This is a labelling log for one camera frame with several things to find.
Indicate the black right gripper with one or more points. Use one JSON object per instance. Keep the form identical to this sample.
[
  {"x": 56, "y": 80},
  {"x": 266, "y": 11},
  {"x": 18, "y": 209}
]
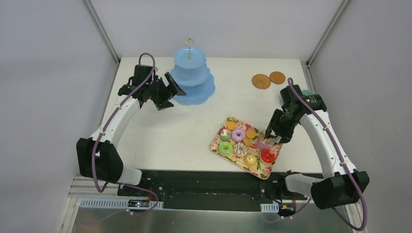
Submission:
[{"x": 278, "y": 125}]

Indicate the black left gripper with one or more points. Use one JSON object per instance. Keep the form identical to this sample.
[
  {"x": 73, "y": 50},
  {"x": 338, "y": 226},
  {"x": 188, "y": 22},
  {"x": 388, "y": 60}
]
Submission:
[{"x": 161, "y": 93}]

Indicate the pink frosted cake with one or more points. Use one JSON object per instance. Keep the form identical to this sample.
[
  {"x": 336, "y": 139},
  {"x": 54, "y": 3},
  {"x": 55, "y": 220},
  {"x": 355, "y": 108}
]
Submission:
[{"x": 263, "y": 144}]

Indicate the blue three-tier cake stand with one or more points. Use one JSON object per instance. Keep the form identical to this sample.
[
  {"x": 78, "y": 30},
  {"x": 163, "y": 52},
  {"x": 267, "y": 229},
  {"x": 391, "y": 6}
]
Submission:
[{"x": 192, "y": 74}]

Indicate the purple frosted donut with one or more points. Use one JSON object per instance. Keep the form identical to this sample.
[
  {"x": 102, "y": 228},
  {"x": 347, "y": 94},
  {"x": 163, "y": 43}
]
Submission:
[{"x": 238, "y": 134}]

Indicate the metal serving tongs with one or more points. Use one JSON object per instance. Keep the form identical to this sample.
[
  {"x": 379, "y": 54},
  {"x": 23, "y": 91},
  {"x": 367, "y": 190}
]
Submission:
[{"x": 272, "y": 139}]

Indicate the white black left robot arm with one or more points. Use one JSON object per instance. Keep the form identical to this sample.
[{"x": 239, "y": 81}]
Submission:
[{"x": 97, "y": 155}]

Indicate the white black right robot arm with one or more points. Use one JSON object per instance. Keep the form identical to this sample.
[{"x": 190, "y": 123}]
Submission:
[{"x": 341, "y": 183}]

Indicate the round orange biscuit middle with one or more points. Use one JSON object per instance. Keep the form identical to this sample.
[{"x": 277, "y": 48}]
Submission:
[{"x": 251, "y": 134}]

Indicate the round orange biscuit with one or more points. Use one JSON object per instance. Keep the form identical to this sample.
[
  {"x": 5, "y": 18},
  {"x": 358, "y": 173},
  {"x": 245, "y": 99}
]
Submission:
[
  {"x": 231, "y": 125},
  {"x": 251, "y": 134}
]

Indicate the red frosted donut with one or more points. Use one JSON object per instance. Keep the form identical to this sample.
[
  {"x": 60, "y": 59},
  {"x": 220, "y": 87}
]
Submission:
[{"x": 268, "y": 156}]

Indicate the green teacup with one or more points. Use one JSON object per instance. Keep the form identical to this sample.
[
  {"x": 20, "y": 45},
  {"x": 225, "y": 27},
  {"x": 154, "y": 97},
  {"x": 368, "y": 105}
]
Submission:
[{"x": 307, "y": 93}]

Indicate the floral rectangular tray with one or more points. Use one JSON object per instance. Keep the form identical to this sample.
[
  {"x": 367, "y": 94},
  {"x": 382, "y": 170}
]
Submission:
[{"x": 260, "y": 170}]

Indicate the small round brown coaster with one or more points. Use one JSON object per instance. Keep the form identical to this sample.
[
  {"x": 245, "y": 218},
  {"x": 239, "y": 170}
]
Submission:
[{"x": 277, "y": 77}]

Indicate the large round brown coaster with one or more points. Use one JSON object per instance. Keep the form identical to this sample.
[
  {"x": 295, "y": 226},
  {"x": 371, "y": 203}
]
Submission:
[{"x": 261, "y": 81}]

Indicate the chocolate drizzle white donut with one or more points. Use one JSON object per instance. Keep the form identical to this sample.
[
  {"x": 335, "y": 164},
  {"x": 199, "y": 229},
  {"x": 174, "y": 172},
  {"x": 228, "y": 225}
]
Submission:
[{"x": 240, "y": 150}]

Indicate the round orange biscuit top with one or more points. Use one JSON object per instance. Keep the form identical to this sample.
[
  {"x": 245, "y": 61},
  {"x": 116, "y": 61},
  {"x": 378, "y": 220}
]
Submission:
[{"x": 231, "y": 125}]

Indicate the dark green flower donut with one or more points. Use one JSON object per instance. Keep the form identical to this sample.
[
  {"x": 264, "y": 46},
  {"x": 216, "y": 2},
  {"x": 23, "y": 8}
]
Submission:
[{"x": 225, "y": 135}]

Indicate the light green frosted donut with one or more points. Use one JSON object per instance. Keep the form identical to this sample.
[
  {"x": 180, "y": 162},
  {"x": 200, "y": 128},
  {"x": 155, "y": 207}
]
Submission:
[{"x": 225, "y": 148}]

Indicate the white right cable duct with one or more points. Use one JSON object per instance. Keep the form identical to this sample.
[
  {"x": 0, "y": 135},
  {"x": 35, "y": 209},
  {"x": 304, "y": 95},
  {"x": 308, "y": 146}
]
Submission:
[{"x": 269, "y": 207}]

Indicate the white cable duct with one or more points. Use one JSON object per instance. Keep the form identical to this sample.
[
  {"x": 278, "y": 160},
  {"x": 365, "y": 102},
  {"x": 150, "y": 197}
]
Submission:
[
  {"x": 269, "y": 207},
  {"x": 109, "y": 203}
]

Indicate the metal frame rail left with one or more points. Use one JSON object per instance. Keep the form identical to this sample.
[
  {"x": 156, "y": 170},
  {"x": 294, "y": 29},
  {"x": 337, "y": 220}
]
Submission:
[{"x": 93, "y": 14}]

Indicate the metal frame rail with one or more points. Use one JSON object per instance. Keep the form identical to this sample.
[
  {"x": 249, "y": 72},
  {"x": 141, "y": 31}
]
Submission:
[
  {"x": 328, "y": 31},
  {"x": 93, "y": 14}
]

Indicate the white left cable duct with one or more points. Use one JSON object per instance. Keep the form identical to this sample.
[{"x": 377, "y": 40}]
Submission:
[{"x": 109, "y": 203}]

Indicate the metal frame rail right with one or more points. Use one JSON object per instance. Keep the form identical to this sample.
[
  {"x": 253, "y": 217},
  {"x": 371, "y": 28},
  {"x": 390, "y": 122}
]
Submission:
[{"x": 328, "y": 31}]

